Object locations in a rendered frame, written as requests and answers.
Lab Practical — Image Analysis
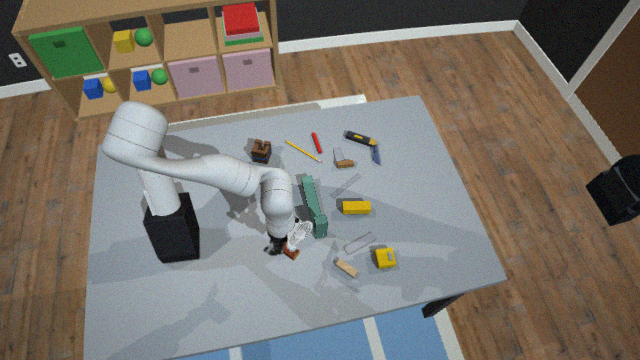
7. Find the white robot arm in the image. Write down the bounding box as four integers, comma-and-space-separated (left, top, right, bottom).
101, 101, 313, 252

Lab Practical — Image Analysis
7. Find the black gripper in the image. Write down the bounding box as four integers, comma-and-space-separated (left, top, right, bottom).
264, 216, 299, 256

